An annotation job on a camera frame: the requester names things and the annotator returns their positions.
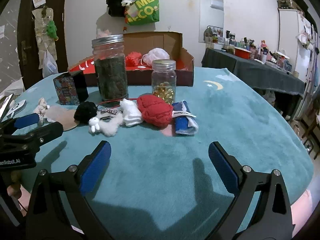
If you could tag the white bath pouf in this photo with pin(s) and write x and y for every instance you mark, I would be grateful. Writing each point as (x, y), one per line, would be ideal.
(157, 55)

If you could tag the pale pink plush toy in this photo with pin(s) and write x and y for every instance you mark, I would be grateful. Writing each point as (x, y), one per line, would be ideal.
(103, 32)

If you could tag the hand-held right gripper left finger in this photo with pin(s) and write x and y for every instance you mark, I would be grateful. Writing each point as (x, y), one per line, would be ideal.
(96, 170)

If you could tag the wall mirror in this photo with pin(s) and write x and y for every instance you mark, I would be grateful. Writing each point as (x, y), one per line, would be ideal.
(211, 17)

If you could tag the person's left hand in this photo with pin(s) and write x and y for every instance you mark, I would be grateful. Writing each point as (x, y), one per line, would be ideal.
(14, 188)

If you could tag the colourful printed small box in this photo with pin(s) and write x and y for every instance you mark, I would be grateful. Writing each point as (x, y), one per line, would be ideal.
(66, 90)

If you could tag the white soft cloth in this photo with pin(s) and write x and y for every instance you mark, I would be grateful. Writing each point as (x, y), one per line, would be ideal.
(130, 113)

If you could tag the dark brown door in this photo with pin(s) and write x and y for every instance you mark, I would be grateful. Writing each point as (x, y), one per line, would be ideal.
(26, 30)

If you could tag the red foam mesh heart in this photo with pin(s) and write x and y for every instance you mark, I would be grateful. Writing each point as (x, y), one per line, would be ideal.
(132, 58)

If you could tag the clear plastic bag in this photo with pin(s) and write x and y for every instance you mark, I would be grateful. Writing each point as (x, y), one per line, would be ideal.
(49, 66)

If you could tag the beige hanging organiser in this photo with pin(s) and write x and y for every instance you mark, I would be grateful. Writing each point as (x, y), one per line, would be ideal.
(41, 32)

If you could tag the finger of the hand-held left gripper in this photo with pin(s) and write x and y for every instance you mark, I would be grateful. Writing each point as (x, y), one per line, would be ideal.
(47, 131)
(25, 120)

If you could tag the red basin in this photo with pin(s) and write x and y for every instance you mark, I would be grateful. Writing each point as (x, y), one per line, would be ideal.
(242, 53)

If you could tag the table with dark cloth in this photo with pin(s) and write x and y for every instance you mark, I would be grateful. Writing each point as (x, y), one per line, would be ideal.
(250, 70)

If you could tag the beige felt disc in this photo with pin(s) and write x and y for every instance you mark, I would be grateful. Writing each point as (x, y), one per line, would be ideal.
(60, 117)

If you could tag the checked ribbon bow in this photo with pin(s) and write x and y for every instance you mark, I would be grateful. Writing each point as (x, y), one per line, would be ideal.
(108, 111)

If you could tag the cardboard box with red inside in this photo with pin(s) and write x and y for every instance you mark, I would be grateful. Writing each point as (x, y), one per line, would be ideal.
(162, 42)

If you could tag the pale knobby fuzzy plush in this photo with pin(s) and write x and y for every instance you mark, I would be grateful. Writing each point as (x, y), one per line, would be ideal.
(41, 108)

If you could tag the white printed card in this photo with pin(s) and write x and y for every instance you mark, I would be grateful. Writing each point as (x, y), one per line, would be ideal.
(16, 108)

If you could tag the green tote bag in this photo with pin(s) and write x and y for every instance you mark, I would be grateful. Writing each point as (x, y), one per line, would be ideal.
(142, 7)

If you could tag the small white rabbit toy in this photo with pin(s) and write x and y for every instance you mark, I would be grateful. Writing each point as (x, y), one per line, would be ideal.
(93, 125)

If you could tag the small glass jar gold contents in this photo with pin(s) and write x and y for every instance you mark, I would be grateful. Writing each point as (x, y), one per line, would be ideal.
(163, 80)

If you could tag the white plush bag charm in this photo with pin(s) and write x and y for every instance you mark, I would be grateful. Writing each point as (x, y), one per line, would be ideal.
(126, 0)

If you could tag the black bag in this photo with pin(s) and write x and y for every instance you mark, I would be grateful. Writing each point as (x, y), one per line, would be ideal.
(115, 2)

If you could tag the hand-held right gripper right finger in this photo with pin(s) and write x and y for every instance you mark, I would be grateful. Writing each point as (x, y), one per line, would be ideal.
(222, 170)

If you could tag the white cotton fluff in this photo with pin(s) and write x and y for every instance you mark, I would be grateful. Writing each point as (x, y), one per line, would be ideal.
(111, 128)

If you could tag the black pompom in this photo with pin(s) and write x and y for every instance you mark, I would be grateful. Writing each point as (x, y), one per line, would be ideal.
(85, 112)

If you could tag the red knit soft toy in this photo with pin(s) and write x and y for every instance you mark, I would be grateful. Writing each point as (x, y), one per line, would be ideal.
(152, 110)

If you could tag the green plush on door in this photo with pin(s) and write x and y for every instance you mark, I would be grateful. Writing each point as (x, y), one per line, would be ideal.
(52, 30)

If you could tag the row of cosmetic bottles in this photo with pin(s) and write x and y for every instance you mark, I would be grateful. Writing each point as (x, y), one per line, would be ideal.
(231, 42)

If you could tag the teal plush blanket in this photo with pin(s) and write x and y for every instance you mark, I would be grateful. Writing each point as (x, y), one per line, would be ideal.
(160, 155)

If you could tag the large glass jar dark contents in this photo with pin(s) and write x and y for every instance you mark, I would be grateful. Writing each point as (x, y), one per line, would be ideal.
(111, 80)

